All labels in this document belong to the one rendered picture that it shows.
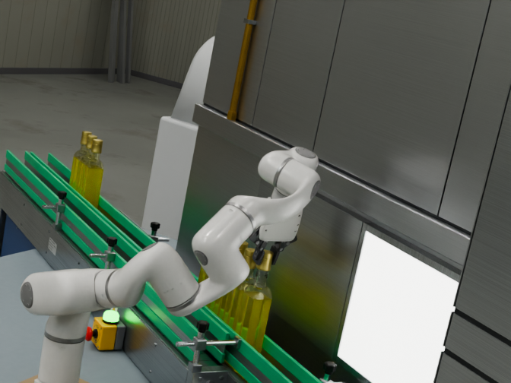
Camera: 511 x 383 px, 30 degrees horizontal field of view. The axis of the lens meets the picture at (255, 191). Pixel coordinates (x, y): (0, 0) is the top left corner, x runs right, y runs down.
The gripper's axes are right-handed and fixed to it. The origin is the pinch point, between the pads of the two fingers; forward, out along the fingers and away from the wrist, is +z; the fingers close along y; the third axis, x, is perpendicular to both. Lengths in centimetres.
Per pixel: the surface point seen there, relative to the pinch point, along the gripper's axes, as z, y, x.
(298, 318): 14.7, -11.8, 6.3
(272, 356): 20.6, -3.0, 13.0
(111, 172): 249, -184, -480
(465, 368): -39, 23, 85
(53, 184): 57, 6, -127
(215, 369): 26.7, 9.4, 10.0
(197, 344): 19.4, 16.4, 9.1
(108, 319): 42, 20, -29
